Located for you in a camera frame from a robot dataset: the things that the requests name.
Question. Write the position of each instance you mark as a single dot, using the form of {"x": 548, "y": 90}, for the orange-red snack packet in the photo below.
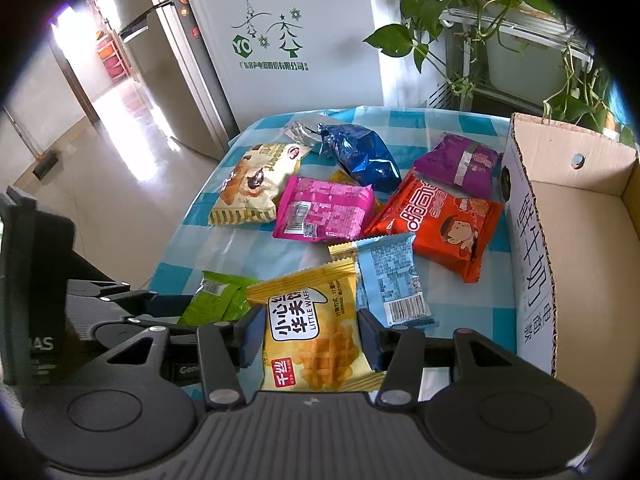
{"x": 440, "y": 225}

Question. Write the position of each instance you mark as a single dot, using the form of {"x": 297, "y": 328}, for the green pothos plant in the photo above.
{"x": 390, "y": 40}

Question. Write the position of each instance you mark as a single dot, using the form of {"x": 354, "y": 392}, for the white metal plant rack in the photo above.
{"x": 467, "y": 45}

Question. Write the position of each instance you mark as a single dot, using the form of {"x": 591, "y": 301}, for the green snack packet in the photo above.
{"x": 220, "y": 295}

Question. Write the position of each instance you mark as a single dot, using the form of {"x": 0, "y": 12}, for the blue foil snack bag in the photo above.
{"x": 360, "y": 155}

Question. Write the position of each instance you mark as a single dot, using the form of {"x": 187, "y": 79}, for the wooden shelf rack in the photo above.
{"x": 112, "y": 55}

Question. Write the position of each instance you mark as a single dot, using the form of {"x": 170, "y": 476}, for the small orange-yellow snack packet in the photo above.
{"x": 340, "y": 176}

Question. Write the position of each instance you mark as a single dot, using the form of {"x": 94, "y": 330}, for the cream bread snack packet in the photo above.
{"x": 250, "y": 185}

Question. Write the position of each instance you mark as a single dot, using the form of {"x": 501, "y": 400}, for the light blue snack packet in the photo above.
{"x": 390, "y": 275}

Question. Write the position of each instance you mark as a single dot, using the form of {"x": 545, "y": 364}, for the pink snack packet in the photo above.
{"x": 325, "y": 207}

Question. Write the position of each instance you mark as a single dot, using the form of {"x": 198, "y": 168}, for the cardboard box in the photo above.
{"x": 575, "y": 235}

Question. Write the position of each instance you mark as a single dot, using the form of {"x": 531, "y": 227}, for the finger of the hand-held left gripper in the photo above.
{"x": 112, "y": 287}
{"x": 125, "y": 327}

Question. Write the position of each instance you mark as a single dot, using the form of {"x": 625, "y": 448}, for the yellow waffle snack packet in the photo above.
{"x": 310, "y": 325}

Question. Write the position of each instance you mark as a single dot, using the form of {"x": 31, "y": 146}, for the green tree sticker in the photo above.
{"x": 287, "y": 35}

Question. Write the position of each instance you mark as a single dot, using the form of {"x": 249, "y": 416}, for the blue checked tablecloth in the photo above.
{"x": 250, "y": 255}

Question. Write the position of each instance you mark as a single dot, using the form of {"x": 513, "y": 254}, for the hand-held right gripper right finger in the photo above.
{"x": 371, "y": 342}

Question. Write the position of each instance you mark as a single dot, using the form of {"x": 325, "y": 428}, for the white refrigerator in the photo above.
{"x": 300, "y": 20}

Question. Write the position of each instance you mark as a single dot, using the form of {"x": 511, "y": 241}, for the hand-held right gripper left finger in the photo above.
{"x": 250, "y": 340}

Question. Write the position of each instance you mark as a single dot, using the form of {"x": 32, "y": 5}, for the white rectangular planter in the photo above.
{"x": 520, "y": 60}

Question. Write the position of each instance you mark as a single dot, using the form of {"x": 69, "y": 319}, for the purple snack packet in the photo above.
{"x": 450, "y": 165}

